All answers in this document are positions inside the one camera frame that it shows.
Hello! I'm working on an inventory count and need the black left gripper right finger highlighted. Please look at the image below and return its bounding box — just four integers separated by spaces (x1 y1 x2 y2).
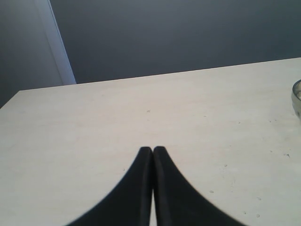
153 146 243 226

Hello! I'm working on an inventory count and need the steel bowl of rice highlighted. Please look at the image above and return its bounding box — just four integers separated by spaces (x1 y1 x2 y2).
291 80 301 120

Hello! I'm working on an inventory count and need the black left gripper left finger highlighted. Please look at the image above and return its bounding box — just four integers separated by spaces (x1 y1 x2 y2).
69 147 152 226

